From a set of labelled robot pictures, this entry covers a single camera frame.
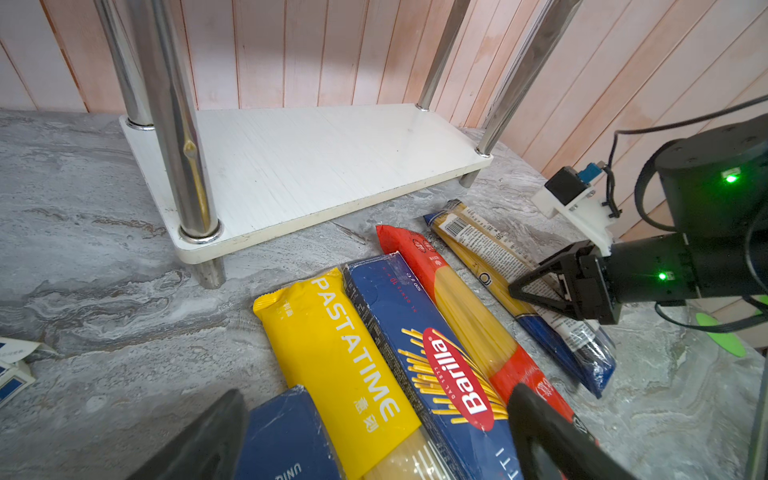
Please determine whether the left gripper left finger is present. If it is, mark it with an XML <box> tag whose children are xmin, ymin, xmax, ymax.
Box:
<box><xmin>129</xmin><ymin>389</ymin><xmax>249</xmax><ymax>479</ymax></box>

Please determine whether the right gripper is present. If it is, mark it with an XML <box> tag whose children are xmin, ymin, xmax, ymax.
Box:
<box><xmin>508</xmin><ymin>240</ymin><xmax>621</xmax><ymax>325</ymax></box>

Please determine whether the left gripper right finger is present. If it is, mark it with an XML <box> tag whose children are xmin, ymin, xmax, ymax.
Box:
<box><xmin>507</xmin><ymin>384</ymin><xmax>633</xmax><ymax>480</ymax></box>

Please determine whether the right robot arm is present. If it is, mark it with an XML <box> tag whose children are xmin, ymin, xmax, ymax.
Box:
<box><xmin>508</xmin><ymin>115</ymin><xmax>767</xmax><ymax>333</ymax></box>

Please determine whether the white two-tier shelf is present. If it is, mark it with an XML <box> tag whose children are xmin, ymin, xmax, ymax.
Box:
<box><xmin>95</xmin><ymin>1</ymin><xmax>578</xmax><ymax>289</ymax></box>

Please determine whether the red spaghetti bag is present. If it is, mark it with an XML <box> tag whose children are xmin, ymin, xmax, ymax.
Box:
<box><xmin>376</xmin><ymin>225</ymin><xmax>591</xmax><ymax>436</ymax></box>

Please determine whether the blue Barilla spaghetti box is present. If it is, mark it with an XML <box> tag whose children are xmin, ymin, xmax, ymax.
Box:
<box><xmin>342</xmin><ymin>253</ymin><xmax>523</xmax><ymax>479</ymax></box>

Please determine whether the blue Barilla rigatoni box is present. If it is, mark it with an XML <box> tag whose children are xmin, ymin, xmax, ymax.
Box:
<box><xmin>235</xmin><ymin>385</ymin><xmax>345</xmax><ymax>480</ymax></box>

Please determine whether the clear blue spaghetti bag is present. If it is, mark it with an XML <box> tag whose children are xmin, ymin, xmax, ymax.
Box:
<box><xmin>424</xmin><ymin>199</ymin><xmax>617</xmax><ymax>398</ymax></box>

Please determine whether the yellow Pastatime spaghetti bag left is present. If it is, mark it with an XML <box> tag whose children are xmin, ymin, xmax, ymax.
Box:
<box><xmin>253</xmin><ymin>268</ymin><xmax>453</xmax><ymax>479</ymax></box>

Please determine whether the green round object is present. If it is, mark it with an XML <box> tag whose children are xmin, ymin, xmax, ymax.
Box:
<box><xmin>691</xmin><ymin>297</ymin><xmax>767</xmax><ymax>357</ymax></box>

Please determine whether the small card on floor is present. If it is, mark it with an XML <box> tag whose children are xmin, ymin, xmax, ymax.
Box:
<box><xmin>1</xmin><ymin>337</ymin><xmax>42</xmax><ymax>407</ymax></box>

